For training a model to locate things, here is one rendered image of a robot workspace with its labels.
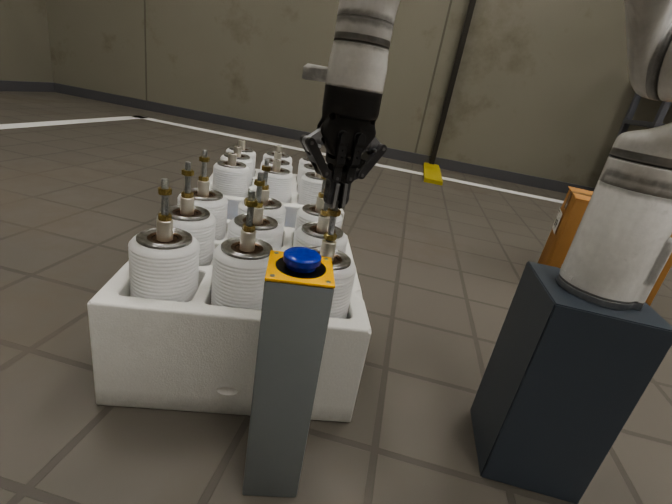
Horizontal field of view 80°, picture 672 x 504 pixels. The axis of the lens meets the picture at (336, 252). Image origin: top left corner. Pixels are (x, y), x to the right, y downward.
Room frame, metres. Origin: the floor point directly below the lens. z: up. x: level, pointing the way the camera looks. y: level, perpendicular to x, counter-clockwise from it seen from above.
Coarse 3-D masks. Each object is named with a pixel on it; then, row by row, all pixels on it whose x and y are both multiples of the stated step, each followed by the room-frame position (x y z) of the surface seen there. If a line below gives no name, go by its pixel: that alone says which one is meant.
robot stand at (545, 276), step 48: (528, 288) 0.53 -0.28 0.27; (528, 336) 0.47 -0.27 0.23; (576, 336) 0.43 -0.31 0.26; (624, 336) 0.43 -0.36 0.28; (480, 384) 0.57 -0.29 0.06; (528, 384) 0.44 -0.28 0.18; (576, 384) 0.43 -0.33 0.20; (624, 384) 0.42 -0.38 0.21; (480, 432) 0.50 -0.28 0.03; (528, 432) 0.43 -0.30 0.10; (576, 432) 0.42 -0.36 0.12; (528, 480) 0.43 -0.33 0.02; (576, 480) 0.42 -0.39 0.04
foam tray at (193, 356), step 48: (288, 240) 0.78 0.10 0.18; (96, 336) 0.44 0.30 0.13; (144, 336) 0.45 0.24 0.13; (192, 336) 0.46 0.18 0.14; (240, 336) 0.47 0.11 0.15; (336, 336) 0.49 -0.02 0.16; (96, 384) 0.44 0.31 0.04; (144, 384) 0.45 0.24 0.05; (192, 384) 0.46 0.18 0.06; (240, 384) 0.47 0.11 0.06; (336, 384) 0.49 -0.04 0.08
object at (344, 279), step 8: (352, 264) 0.56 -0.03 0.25; (336, 272) 0.52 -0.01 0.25; (344, 272) 0.53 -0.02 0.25; (352, 272) 0.54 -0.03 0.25; (336, 280) 0.52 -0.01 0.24; (344, 280) 0.52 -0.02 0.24; (352, 280) 0.54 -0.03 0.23; (336, 288) 0.52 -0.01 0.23; (344, 288) 0.53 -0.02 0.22; (336, 296) 0.52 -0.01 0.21; (344, 296) 0.53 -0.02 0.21; (336, 304) 0.52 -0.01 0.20; (344, 304) 0.53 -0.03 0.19; (336, 312) 0.52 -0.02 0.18; (344, 312) 0.54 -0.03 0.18
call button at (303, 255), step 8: (296, 248) 0.39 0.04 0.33; (304, 248) 0.40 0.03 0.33; (288, 256) 0.37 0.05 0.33; (296, 256) 0.37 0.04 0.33; (304, 256) 0.38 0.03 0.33; (312, 256) 0.38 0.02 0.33; (320, 256) 0.39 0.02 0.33; (288, 264) 0.37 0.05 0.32; (296, 264) 0.36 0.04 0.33; (304, 264) 0.36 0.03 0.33; (312, 264) 0.37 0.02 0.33; (304, 272) 0.37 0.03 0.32
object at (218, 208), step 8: (224, 200) 0.76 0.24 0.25; (208, 208) 0.72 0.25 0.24; (216, 208) 0.73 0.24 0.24; (224, 208) 0.75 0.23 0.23; (216, 216) 0.73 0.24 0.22; (224, 216) 0.76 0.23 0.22; (216, 224) 0.74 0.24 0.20; (224, 224) 0.76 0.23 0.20; (216, 232) 0.74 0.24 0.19; (224, 232) 0.76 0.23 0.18
